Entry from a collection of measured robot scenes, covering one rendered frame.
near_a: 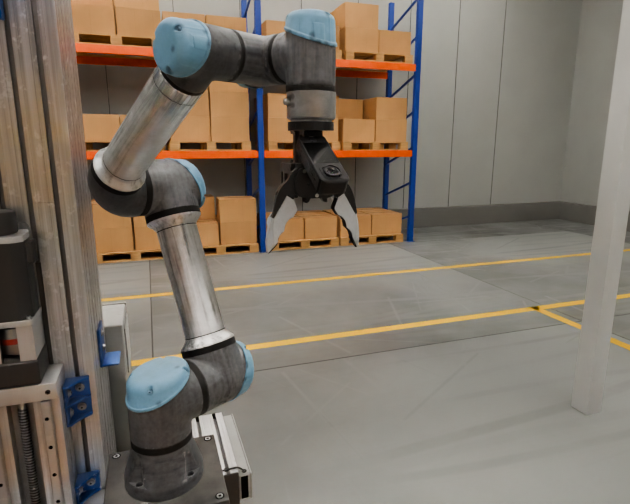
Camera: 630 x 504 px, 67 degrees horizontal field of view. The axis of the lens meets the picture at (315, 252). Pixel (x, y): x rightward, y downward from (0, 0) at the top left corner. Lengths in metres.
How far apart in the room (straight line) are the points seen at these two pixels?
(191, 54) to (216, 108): 6.87
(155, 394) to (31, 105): 0.57
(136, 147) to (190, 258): 0.28
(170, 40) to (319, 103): 0.22
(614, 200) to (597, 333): 0.82
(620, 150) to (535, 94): 8.84
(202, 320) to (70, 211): 0.33
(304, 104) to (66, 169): 0.51
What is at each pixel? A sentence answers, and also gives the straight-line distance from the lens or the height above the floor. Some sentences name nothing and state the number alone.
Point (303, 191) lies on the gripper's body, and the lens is 0.73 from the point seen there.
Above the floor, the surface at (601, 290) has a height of 0.83.
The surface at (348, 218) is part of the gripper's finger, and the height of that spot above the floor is 1.57.
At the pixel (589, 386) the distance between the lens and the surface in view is 3.58.
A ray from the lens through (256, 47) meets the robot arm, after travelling 0.78.
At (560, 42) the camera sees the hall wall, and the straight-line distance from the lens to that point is 12.55.
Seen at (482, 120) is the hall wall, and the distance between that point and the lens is 11.12.
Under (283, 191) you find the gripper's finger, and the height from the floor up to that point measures 1.62.
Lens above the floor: 1.68
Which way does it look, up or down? 13 degrees down
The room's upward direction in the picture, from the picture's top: straight up
